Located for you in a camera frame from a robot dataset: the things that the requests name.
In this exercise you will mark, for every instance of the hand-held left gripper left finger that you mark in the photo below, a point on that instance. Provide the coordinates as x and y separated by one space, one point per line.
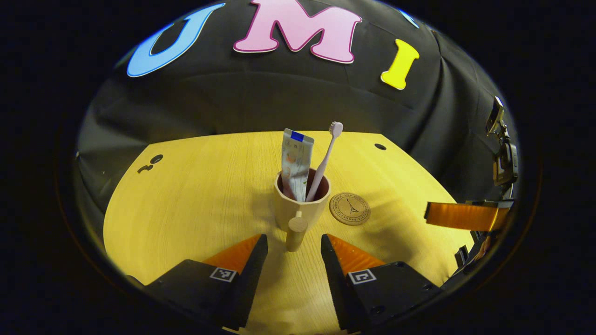
251 279

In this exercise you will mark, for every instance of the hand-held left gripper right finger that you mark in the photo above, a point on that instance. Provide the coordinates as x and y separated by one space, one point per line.
336 279

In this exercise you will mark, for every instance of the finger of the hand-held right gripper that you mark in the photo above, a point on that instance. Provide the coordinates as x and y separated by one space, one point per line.
461 215

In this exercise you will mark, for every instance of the round wooden coaster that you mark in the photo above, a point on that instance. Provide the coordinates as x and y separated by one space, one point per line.
349 209

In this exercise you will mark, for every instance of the beige cup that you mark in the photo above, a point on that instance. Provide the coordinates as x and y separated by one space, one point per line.
298 209

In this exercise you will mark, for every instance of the white toothpaste tube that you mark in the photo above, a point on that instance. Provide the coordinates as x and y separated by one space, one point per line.
295 163

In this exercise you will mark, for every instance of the pink toothbrush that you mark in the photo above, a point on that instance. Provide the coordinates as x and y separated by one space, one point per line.
328 153

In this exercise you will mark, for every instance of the wooden desktop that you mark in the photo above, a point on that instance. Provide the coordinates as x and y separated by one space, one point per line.
195 204

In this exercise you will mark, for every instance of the black backdrop cloth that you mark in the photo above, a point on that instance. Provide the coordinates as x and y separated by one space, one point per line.
260 102

